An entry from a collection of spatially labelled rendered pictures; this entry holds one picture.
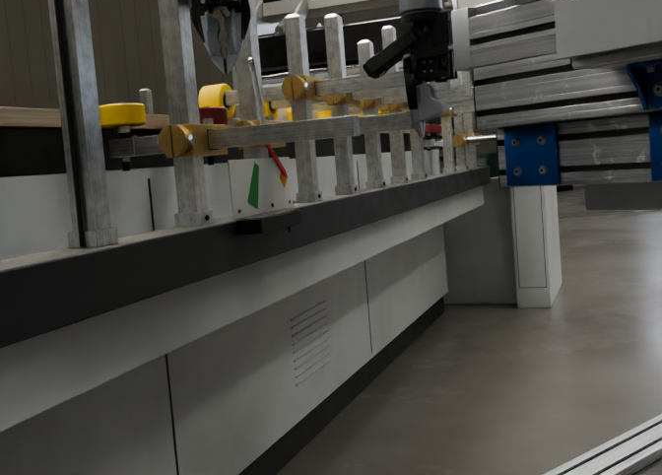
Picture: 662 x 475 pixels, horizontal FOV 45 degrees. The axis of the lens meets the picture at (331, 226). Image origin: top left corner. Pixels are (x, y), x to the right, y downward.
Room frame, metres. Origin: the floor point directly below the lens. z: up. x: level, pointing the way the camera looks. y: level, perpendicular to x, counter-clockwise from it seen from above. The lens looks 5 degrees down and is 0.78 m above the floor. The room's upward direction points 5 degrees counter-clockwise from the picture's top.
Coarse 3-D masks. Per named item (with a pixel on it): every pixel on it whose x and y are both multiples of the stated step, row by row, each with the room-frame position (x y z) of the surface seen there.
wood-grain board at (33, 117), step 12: (0, 108) 1.16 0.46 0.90; (12, 108) 1.18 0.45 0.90; (24, 108) 1.20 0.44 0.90; (36, 108) 1.23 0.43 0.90; (0, 120) 1.16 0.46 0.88; (12, 120) 1.18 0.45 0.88; (24, 120) 1.20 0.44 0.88; (36, 120) 1.23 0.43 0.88; (48, 120) 1.25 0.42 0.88; (60, 120) 1.28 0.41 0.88; (156, 120) 1.54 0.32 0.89; (168, 120) 1.58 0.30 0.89; (228, 120) 1.82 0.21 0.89; (276, 120) 2.07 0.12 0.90; (384, 132) 2.99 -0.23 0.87; (408, 132) 3.32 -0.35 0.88
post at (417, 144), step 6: (414, 132) 2.67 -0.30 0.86; (414, 138) 2.67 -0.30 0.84; (420, 138) 2.66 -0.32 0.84; (414, 144) 2.67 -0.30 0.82; (420, 144) 2.66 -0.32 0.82; (414, 150) 2.67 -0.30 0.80; (420, 150) 2.66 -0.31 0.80; (414, 156) 2.67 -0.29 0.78; (420, 156) 2.66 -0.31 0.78; (414, 162) 2.67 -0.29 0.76; (420, 162) 2.66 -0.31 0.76; (414, 168) 2.67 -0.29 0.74; (420, 168) 2.66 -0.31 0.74
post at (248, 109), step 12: (252, 0) 1.51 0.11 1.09; (252, 12) 1.51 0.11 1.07; (252, 24) 1.50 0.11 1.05; (252, 36) 1.50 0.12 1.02; (252, 48) 1.50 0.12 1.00; (240, 60) 1.50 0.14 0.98; (240, 72) 1.50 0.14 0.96; (240, 84) 1.50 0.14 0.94; (240, 96) 1.50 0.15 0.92; (252, 96) 1.49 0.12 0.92; (240, 108) 1.50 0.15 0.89; (252, 108) 1.49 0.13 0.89; (240, 120) 1.50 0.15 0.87; (252, 156) 1.50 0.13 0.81; (264, 156) 1.51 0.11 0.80
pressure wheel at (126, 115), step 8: (104, 104) 1.33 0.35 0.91; (112, 104) 1.33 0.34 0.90; (120, 104) 1.33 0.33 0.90; (128, 104) 1.33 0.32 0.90; (136, 104) 1.34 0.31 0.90; (104, 112) 1.33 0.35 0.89; (112, 112) 1.33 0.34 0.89; (120, 112) 1.33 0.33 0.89; (128, 112) 1.33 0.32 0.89; (136, 112) 1.34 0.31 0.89; (144, 112) 1.36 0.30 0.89; (104, 120) 1.33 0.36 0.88; (112, 120) 1.33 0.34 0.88; (120, 120) 1.33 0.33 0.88; (128, 120) 1.33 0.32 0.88; (136, 120) 1.34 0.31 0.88; (144, 120) 1.36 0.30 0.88; (120, 128) 1.35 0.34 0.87; (128, 128) 1.36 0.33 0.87; (120, 136) 1.36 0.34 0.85; (128, 168) 1.36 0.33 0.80
